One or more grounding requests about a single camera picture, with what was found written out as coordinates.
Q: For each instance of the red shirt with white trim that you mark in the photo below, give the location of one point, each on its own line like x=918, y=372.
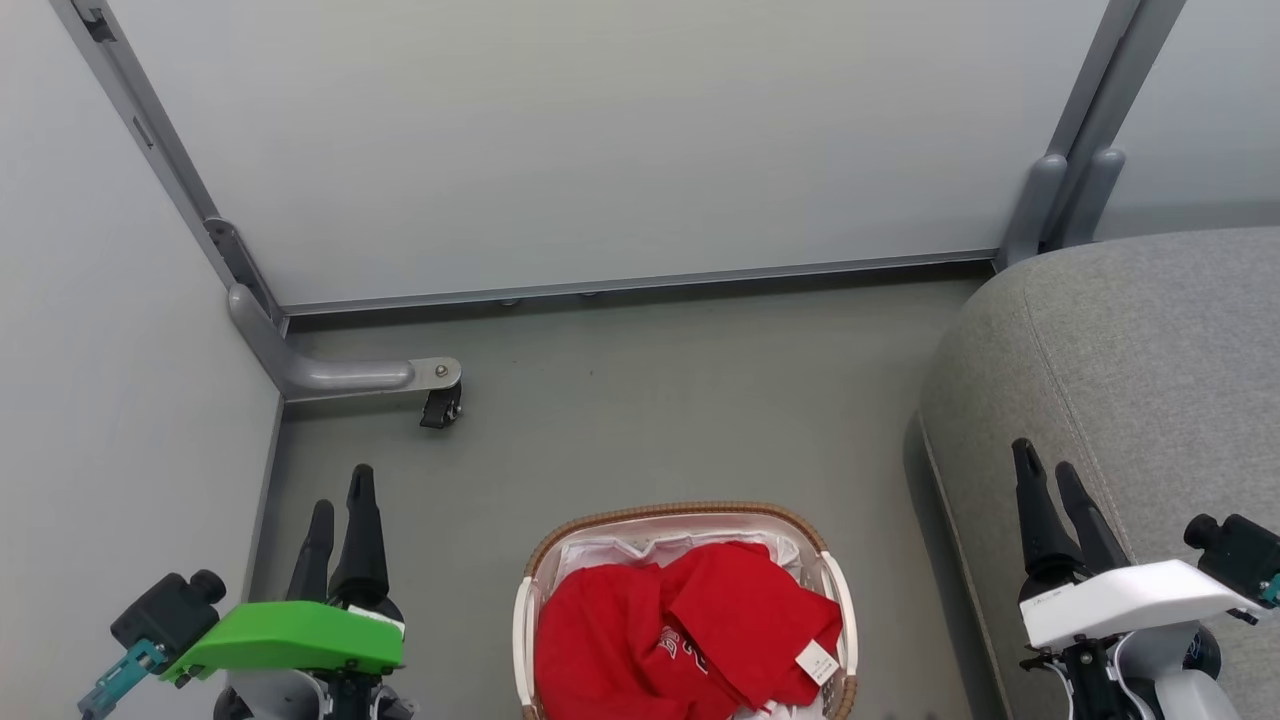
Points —
x=640, y=640

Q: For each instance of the grey long partition bottom rail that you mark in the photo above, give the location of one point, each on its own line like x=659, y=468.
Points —
x=640, y=283

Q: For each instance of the grey fabric sofa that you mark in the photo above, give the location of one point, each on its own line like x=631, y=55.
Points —
x=1130, y=380

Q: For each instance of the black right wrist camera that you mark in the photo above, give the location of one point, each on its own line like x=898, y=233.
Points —
x=1240, y=555

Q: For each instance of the teal right camera connector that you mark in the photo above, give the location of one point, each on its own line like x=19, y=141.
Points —
x=1273, y=590

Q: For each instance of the teal camera connector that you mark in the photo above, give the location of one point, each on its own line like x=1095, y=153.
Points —
x=120, y=680
x=1273, y=590

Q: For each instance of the wicker rimmed laundry basket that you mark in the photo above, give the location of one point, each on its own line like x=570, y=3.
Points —
x=845, y=620

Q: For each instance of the grey partition post with brackets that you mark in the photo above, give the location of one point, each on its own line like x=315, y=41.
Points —
x=150, y=130

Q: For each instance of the grey metal partition foot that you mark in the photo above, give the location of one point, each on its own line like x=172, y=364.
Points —
x=330, y=376

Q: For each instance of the black caster wheel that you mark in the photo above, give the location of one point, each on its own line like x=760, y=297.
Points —
x=441, y=408

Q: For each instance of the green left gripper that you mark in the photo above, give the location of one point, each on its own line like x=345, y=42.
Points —
x=290, y=640

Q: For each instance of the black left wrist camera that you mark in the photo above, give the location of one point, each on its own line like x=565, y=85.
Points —
x=165, y=612

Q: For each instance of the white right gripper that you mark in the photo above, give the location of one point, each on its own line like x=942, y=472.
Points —
x=1130, y=600

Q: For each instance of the teal left camera connector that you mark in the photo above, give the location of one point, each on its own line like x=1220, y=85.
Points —
x=120, y=680

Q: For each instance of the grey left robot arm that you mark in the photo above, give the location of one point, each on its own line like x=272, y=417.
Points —
x=280, y=698

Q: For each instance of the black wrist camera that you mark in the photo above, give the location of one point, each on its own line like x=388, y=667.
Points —
x=165, y=612
x=1240, y=555

